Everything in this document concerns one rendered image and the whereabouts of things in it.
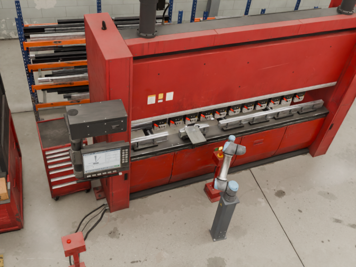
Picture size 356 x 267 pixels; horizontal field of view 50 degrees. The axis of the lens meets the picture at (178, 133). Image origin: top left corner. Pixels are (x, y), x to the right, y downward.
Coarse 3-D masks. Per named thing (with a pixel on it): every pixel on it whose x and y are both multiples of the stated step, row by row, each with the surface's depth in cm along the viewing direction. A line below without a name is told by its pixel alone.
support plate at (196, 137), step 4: (196, 128) 472; (188, 132) 465; (192, 132) 465; (196, 132) 466; (200, 132) 467; (188, 136) 461; (192, 136) 461; (196, 136) 461; (200, 136) 462; (192, 140) 455; (196, 140) 456; (200, 140) 457; (204, 140) 457
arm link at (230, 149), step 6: (228, 144) 409; (234, 144) 409; (222, 150) 412; (228, 150) 408; (234, 150) 407; (228, 156) 410; (222, 162) 414; (228, 162) 412; (222, 168) 413; (222, 174) 413; (216, 180) 415; (222, 180) 412; (216, 186) 414; (222, 186) 413
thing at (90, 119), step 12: (72, 108) 333; (84, 108) 334; (96, 108) 336; (108, 108) 338; (120, 108) 340; (72, 120) 322; (84, 120) 323; (96, 120) 325; (108, 120) 330; (120, 120) 334; (72, 132) 326; (84, 132) 331; (96, 132) 335; (108, 132) 340; (72, 144) 350; (72, 156) 358
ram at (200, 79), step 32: (352, 32) 470; (160, 64) 383; (192, 64) 400; (224, 64) 418; (256, 64) 437; (288, 64) 459; (320, 64) 483; (192, 96) 432; (224, 96) 453; (256, 96) 477
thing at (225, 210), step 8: (224, 200) 424; (224, 208) 429; (232, 208) 431; (216, 216) 454; (224, 216) 438; (216, 224) 457; (224, 224) 451; (216, 232) 463; (224, 232) 464; (216, 240) 473
